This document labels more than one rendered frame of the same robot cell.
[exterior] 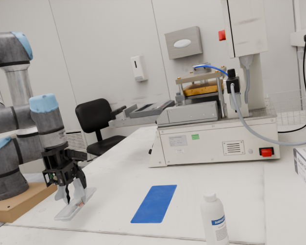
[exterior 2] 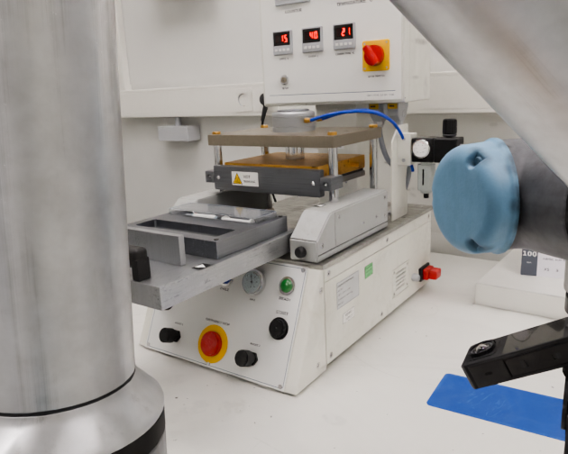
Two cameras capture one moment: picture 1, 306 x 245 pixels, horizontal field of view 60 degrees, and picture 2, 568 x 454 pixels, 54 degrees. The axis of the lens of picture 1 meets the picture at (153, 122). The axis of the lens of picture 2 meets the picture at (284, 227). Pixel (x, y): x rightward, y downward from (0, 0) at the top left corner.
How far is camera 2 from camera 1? 121 cm
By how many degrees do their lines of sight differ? 74
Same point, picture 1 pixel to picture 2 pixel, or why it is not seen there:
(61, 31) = not seen: outside the picture
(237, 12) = not seen: hidden behind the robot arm
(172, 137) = (342, 283)
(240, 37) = (415, 67)
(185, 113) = (357, 215)
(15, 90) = (105, 71)
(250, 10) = not seen: hidden behind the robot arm
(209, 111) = (381, 208)
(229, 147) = (398, 277)
